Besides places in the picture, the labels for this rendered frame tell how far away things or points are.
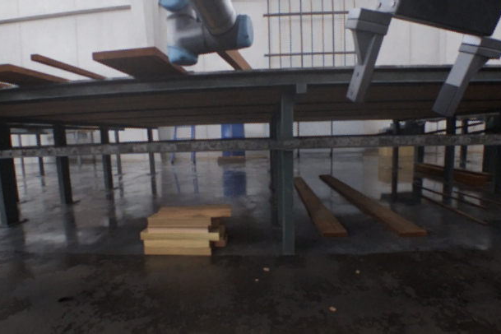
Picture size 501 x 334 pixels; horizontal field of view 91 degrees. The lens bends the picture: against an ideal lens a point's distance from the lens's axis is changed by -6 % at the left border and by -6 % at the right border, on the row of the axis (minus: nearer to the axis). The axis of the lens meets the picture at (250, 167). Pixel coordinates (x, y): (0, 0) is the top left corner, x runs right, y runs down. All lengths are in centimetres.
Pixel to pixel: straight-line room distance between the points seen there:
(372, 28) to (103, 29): 878
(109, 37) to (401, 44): 787
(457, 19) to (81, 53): 899
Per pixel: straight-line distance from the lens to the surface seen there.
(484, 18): 41
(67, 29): 962
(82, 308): 114
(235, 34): 66
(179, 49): 71
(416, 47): 855
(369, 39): 36
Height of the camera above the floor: 57
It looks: 7 degrees down
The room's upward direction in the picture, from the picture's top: 2 degrees counter-clockwise
